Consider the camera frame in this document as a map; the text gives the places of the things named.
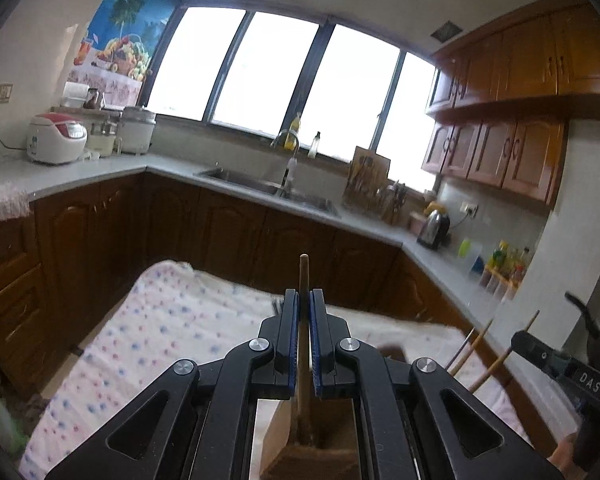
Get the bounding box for yellow soap bottle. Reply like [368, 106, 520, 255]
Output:
[284, 112, 301, 151]

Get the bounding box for spice jar rack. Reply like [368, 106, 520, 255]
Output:
[479, 240, 531, 301]

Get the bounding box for white red rice cooker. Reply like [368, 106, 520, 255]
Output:
[27, 113, 87, 165]

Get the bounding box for white dotted tablecloth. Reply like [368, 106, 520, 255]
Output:
[18, 260, 530, 479]

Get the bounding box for wooden utensil holder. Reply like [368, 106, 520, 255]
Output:
[259, 399, 360, 479]

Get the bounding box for steel sink basin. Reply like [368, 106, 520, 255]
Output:
[195, 167, 340, 218]

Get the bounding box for right hand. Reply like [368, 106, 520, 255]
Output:
[548, 432, 588, 480]

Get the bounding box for wooden chopstick in holder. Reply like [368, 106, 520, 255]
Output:
[446, 318, 494, 376]

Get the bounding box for fruit poster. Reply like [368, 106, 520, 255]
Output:
[68, 0, 182, 108]

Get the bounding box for kitchen sink faucet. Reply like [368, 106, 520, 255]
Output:
[271, 129, 299, 197]

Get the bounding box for white cooking pot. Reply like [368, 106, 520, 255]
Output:
[117, 106, 156, 155]

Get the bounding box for wooden chopstick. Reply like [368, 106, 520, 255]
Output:
[446, 318, 494, 376]
[468, 310, 540, 393]
[297, 254, 313, 445]

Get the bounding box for green cup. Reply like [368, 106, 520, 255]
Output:
[457, 237, 472, 260]

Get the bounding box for upper wooden cabinets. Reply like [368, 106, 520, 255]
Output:
[422, 0, 600, 206]

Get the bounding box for steel electric kettle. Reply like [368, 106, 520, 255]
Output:
[417, 207, 451, 250]

